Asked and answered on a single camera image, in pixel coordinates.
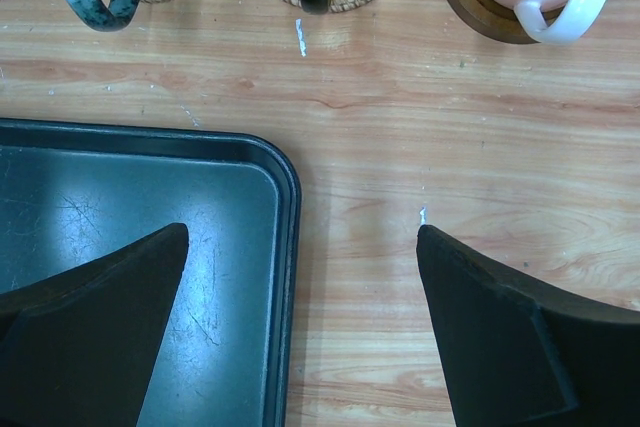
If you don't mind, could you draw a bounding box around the black baking tray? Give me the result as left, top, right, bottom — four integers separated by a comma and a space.
1, 119, 301, 426

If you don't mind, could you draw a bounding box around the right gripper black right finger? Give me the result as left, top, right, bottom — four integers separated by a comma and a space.
416, 225, 639, 426

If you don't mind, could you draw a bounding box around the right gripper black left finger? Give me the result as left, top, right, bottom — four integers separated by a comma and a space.
1, 223, 189, 426

